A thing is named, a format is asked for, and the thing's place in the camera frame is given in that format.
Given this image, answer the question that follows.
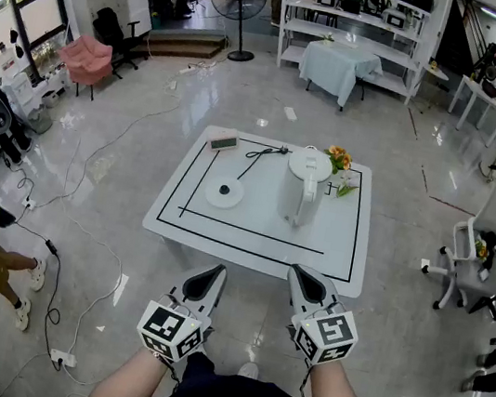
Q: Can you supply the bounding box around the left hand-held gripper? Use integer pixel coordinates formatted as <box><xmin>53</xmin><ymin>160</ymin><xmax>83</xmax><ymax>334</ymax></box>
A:
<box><xmin>131</xmin><ymin>252</ymin><xmax>230</xmax><ymax>370</ymax></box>

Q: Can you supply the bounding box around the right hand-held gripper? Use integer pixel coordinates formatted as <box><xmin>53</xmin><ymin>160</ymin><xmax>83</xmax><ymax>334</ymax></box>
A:
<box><xmin>273</xmin><ymin>262</ymin><xmax>371</xmax><ymax>373</ymax></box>

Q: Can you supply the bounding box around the white round kettle base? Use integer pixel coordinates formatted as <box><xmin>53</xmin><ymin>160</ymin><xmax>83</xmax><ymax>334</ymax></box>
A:
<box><xmin>202</xmin><ymin>172</ymin><xmax>247</xmax><ymax>213</ymax></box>

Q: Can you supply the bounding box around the white electric kettle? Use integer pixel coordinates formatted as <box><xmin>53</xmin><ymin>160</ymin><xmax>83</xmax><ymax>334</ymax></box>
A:
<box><xmin>273</xmin><ymin>141</ymin><xmax>336</xmax><ymax>232</ymax></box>

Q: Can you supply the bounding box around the person's left forearm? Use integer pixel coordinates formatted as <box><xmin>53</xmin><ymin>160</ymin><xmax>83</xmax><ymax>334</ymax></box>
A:
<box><xmin>82</xmin><ymin>338</ymin><xmax>171</xmax><ymax>397</ymax></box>

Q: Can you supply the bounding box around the person's right white shoe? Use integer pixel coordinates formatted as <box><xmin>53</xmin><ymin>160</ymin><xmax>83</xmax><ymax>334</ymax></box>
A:
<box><xmin>236</xmin><ymin>359</ymin><xmax>262</xmax><ymax>382</ymax></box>

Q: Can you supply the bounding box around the white flower sprig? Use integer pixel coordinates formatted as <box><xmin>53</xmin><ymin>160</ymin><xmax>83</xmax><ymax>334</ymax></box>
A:
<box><xmin>334</xmin><ymin>169</ymin><xmax>362</xmax><ymax>203</ymax></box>

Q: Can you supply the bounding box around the orange flower potted plant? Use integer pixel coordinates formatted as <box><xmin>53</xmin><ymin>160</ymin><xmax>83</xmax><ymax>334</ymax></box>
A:
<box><xmin>320</xmin><ymin>143</ymin><xmax>357</xmax><ymax>179</ymax></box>

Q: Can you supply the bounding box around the pink digital clock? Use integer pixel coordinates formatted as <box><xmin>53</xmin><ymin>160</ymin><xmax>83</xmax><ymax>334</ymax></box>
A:
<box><xmin>206</xmin><ymin>128</ymin><xmax>241</xmax><ymax>156</ymax></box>

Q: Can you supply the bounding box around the large white power strip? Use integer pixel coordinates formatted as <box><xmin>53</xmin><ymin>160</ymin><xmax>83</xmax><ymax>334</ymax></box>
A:
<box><xmin>48</xmin><ymin>348</ymin><xmax>80</xmax><ymax>371</ymax></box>

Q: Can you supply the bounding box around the table with pale blue cloth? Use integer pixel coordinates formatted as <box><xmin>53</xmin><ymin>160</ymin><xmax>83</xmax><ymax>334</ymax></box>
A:
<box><xmin>292</xmin><ymin>34</ymin><xmax>388</xmax><ymax>118</ymax></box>

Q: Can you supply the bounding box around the brown wooden step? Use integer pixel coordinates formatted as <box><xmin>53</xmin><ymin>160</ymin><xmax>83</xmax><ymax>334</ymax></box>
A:
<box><xmin>133</xmin><ymin>21</ymin><xmax>231</xmax><ymax>70</ymax></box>

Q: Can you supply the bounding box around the small white round table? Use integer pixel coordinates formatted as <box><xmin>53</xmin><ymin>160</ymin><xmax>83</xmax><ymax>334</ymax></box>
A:
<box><xmin>412</xmin><ymin>60</ymin><xmax>452</xmax><ymax>118</ymax></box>

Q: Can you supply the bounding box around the pink armchair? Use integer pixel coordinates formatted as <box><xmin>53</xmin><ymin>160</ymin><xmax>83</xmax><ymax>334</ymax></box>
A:
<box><xmin>50</xmin><ymin>30</ymin><xmax>119</xmax><ymax>104</ymax></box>

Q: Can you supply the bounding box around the white shelf unit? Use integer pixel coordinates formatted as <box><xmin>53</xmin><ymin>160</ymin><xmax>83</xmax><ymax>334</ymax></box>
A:
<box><xmin>267</xmin><ymin>0</ymin><xmax>454</xmax><ymax>111</ymax></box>

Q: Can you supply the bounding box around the black office chair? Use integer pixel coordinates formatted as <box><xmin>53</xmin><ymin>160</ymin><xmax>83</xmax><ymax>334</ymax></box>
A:
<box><xmin>84</xmin><ymin>5</ymin><xmax>149</xmax><ymax>81</ymax></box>

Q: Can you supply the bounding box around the black power cord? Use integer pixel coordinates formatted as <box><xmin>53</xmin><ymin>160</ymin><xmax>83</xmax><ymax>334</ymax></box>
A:
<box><xmin>236</xmin><ymin>139</ymin><xmax>291</xmax><ymax>189</ymax></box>

